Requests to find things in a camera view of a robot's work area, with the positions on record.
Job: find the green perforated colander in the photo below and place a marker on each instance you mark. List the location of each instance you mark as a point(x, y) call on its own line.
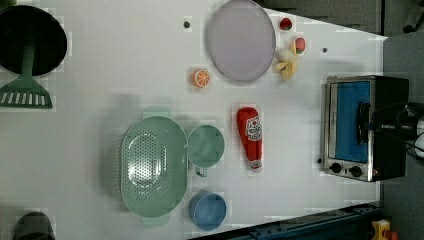
point(154, 166)

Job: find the red ketchup bottle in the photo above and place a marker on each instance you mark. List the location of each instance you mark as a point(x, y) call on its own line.
point(250, 132)

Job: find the pink green fruit toy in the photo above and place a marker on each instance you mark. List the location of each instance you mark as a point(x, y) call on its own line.
point(300, 45)

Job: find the blue cup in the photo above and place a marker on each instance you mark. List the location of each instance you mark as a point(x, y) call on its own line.
point(207, 210)

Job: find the red strawberry toy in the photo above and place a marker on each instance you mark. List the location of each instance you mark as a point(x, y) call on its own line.
point(285, 24)

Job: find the plush peeled banana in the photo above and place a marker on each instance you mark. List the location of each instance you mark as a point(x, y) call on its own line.
point(286, 61)

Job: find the green slotted spatula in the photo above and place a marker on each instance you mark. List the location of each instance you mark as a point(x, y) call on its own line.
point(25, 91)

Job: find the green cup with handle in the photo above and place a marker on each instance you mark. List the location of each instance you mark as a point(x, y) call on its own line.
point(206, 146)

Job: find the silver black toaster oven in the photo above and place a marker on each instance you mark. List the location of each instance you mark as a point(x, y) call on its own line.
point(350, 148)

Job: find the yellow orange toy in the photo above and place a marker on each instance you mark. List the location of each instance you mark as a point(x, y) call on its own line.
point(383, 231)

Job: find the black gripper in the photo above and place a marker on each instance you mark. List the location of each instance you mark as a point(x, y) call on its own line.
point(401, 120)

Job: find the lavender round plate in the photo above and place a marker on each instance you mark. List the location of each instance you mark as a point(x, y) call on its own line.
point(241, 40)

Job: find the black round utensil holder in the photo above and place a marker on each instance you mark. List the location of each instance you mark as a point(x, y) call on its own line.
point(22, 26)

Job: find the blue metal frame rail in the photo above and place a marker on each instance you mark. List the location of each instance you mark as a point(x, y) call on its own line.
point(350, 223)

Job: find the dark round object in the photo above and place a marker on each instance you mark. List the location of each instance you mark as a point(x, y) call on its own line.
point(34, 226)

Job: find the orange slice toy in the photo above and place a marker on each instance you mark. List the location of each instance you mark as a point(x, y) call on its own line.
point(200, 78)

